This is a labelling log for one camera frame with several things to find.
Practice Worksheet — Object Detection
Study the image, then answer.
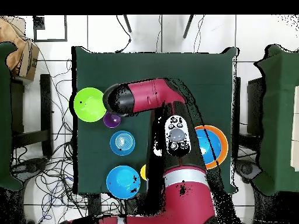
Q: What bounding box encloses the small blue ridged bowl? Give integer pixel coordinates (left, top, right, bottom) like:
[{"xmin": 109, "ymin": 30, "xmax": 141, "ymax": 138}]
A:
[{"xmin": 109, "ymin": 130, "xmax": 136, "ymax": 156}]

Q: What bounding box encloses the yellow cup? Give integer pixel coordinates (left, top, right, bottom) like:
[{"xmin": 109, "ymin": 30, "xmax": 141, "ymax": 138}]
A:
[{"xmin": 140, "ymin": 164, "xmax": 148, "ymax": 181}]

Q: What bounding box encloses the large blue bowl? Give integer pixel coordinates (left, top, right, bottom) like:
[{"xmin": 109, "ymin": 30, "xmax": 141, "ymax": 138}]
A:
[
  {"xmin": 195, "ymin": 128, "xmax": 222, "ymax": 165},
  {"xmin": 106, "ymin": 165, "xmax": 141, "ymax": 200}
]

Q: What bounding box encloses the large orange bowl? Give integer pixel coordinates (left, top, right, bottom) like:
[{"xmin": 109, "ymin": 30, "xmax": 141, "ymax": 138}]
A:
[{"xmin": 194, "ymin": 125, "xmax": 229, "ymax": 170}]

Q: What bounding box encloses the purple cup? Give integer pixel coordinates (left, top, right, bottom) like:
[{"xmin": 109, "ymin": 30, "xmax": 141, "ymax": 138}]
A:
[{"xmin": 103, "ymin": 111, "xmax": 121, "ymax": 129}]

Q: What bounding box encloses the large green bowl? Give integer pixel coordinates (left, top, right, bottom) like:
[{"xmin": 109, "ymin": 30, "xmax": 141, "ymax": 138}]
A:
[{"xmin": 73, "ymin": 87, "xmax": 107, "ymax": 123}]

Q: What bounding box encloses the dark green tablecloth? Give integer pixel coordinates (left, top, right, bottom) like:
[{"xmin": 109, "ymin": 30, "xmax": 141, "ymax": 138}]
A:
[{"xmin": 71, "ymin": 45, "xmax": 239, "ymax": 195}]

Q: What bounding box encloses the black power brick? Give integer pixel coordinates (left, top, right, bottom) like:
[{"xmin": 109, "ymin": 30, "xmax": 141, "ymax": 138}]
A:
[{"xmin": 88, "ymin": 192, "xmax": 102, "ymax": 216}]

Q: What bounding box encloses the black tripod leg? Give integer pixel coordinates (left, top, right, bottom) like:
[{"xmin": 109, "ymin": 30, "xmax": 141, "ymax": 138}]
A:
[
  {"xmin": 123, "ymin": 15, "xmax": 133, "ymax": 33},
  {"xmin": 183, "ymin": 15, "xmax": 194, "ymax": 39}
]

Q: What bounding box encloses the black floor stand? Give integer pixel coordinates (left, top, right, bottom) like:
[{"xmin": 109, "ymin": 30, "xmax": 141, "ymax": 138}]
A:
[{"xmin": 10, "ymin": 73, "xmax": 54, "ymax": 157}]

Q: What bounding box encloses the black box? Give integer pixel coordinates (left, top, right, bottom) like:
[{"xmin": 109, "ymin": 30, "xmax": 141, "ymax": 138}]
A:
[{"xmin": 246, "ymin": 78, "xmax": 266, "ymax": 136}]

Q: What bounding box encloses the green cloth side table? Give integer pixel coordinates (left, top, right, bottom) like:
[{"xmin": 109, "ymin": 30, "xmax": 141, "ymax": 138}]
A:
[
  {"xmin": 253, "ymin": 44, "xmax": 299, "ymax": 196},
  {"xmin": 0, "ymin": 41, "xmax": 23, "ymax": 193}
]

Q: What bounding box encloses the cardboard box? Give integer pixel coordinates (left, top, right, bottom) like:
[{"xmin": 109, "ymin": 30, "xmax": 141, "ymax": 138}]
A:
[{"xmin": 0, "ymin": 16, "xmax": 40, "ymax": 81}]

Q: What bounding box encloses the black floor cable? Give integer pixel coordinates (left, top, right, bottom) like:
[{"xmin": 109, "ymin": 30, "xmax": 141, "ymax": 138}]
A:
[{"xmin": 115, "ymin": 15, "xmax": 132, "ymax": 54}]

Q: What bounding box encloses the tangle of floor cables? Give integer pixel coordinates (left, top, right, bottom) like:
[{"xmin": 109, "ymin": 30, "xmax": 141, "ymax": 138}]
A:
[{"xmin": 10, "ymin": 53, "xmax": 124, "ymax": 224}]

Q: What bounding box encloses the black robot pedestal leg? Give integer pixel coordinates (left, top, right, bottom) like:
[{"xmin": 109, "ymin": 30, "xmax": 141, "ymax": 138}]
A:
[
  {"xmin": 234, "ymin": 158, "xmax": 263, "ymax": 185},
  {"xmin": 11, "ymin": 157, "xmax": 48, "ymax": 180}
]

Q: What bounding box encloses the black square floor frame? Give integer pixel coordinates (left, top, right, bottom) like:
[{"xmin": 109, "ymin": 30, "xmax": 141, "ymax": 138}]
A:
[{"xmin": 33, "ymin": 15, "xmax": 68, "ymax": 43}]

